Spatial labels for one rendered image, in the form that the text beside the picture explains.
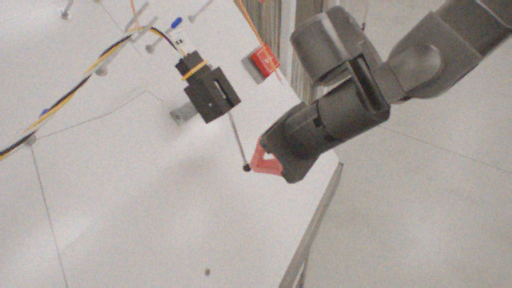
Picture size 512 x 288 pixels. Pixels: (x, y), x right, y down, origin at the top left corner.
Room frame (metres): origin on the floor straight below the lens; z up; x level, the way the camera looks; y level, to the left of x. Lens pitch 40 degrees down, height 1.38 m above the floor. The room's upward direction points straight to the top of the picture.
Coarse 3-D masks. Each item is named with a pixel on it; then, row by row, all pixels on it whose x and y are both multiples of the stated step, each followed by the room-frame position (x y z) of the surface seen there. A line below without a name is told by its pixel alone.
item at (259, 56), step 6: (258, 48) 0.58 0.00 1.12; (270, 48) 0.60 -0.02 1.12; (252, 54) 0.56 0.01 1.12; (258, 54) 0.56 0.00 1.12; (264, 54) 0.57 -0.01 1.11; (270, 54) 0.59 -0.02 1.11; (258, 60) 0.56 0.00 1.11; (264, 60) 0.56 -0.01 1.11; (276, 60) 0.59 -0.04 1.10; (258, 66) 0.55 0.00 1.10; (264, 66) 0.55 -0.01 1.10; (270, 66) 0.56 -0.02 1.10; (276, 66) 0.57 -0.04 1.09; (264, 72) 0.55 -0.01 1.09; (270, 72) 0.55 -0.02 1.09
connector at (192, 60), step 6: (192, 54) 0.41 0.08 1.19; (198, 54) 0.41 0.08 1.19; (180, 60) 0.39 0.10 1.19; (186, 60) 0.39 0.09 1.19; (192, 60) 0.40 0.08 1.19; (198, 60) 0.40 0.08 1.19; (180, 66) 0.39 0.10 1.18; (186, 66) 0.39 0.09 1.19; (192, 66) 0.39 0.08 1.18; (204, 66) 0.40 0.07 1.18; (180, 72) 0.39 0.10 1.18; (186, 72) 0.39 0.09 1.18; (198, 72) 0.39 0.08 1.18; (204, 72) 0.40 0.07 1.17; (192, 78) 0.38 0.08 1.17
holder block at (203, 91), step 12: (216, 72) 0.40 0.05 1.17; (192, 84) 0.38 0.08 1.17; (204, 84) 0.37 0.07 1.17; (228, 84) 0.39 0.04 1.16; (192, 96) 0.38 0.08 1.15; (204, 96) 0.37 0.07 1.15; (216, 96) 0.37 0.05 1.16; (228, 96) 0.38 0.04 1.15; (204, 108) 0.37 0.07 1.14; (216, 108) 0.36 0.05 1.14; (228, 108) 0.36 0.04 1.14; (204, 120) 0.37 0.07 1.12
